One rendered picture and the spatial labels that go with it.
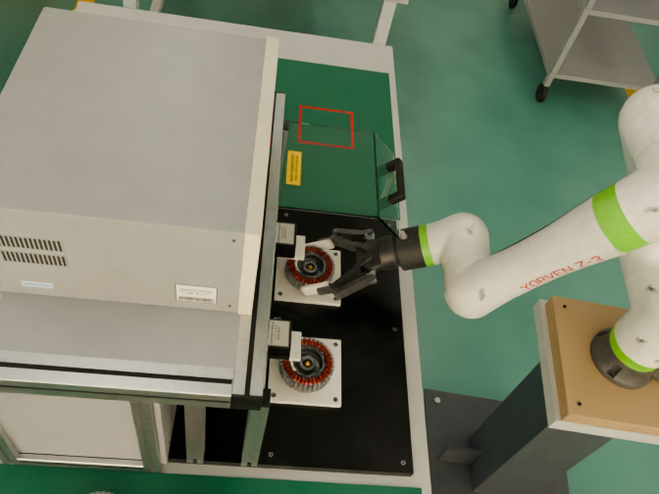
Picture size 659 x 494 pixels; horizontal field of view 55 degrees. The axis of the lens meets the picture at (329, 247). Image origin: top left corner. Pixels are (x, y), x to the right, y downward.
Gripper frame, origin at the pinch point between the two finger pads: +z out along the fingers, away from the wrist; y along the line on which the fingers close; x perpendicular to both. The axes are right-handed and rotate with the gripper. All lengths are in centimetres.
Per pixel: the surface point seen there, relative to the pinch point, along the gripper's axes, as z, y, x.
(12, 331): 26, 39, -50
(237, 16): 68, -215, 55
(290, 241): -0.4, 2.0, -13.1
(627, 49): -125, -209, 139
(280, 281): 6.8, 3.1, -1.2
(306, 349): 0.2, 21.1, -0.7
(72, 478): 39, 48, -15
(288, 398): 4.0, 31.0, 0.2
